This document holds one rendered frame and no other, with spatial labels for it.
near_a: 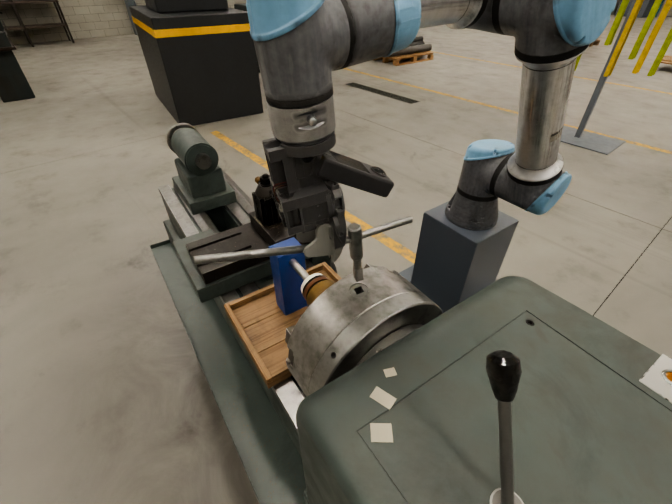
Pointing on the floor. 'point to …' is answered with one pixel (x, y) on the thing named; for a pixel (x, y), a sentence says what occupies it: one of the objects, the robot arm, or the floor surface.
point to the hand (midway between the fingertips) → (336, 252)
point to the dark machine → (199, 59)
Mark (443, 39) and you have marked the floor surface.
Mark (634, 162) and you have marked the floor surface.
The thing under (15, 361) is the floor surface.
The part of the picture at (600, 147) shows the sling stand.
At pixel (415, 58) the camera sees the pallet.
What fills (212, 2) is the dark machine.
